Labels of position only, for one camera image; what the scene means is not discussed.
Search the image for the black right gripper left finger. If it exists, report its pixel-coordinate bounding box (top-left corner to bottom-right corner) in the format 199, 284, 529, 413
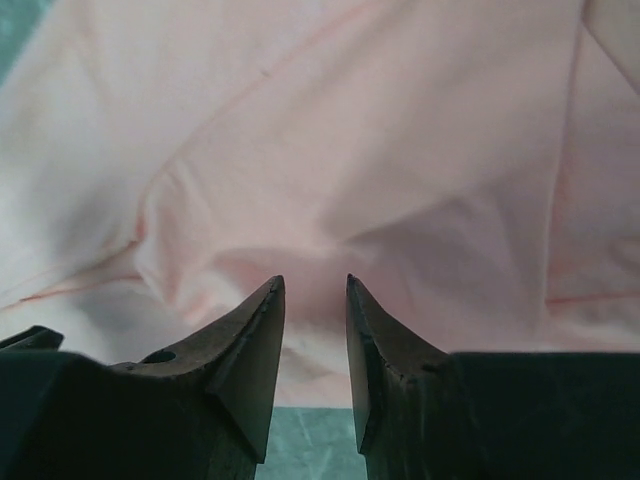
1, 275, 285, 479

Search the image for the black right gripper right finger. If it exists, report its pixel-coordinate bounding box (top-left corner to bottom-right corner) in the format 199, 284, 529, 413
346, 276, 639, 479

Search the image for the pink t shirt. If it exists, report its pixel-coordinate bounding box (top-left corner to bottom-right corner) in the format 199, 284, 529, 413
1, 1, 639, 406

